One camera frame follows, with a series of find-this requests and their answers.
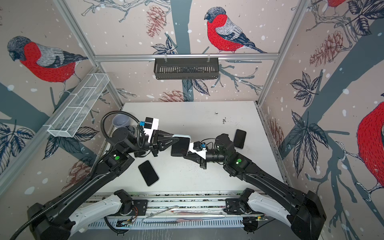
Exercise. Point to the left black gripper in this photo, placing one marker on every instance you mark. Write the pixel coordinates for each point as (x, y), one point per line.
(158, 141)

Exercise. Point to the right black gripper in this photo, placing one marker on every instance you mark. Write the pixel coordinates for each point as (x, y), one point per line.
(199, 160)

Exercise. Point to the black phone from case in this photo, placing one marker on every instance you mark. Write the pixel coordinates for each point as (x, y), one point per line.
(180, 147)

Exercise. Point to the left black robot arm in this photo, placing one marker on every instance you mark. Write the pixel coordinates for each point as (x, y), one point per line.
(52, 221)

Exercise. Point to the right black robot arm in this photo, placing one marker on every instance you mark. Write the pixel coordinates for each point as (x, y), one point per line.
(302, 212)

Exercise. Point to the lavender bowl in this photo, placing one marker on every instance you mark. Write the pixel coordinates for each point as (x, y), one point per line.
(121, 120)

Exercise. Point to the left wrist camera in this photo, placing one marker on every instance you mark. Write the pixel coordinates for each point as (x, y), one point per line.
(149, 126)

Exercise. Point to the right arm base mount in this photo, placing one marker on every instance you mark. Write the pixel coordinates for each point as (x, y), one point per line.
(235, 206)

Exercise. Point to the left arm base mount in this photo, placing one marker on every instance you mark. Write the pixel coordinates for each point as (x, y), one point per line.
(135, 208)

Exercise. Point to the black wire wall basket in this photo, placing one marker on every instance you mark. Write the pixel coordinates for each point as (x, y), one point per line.
(187, 69)

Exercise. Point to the aluminium front rail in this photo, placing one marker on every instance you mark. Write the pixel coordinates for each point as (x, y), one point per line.
(173, 212)

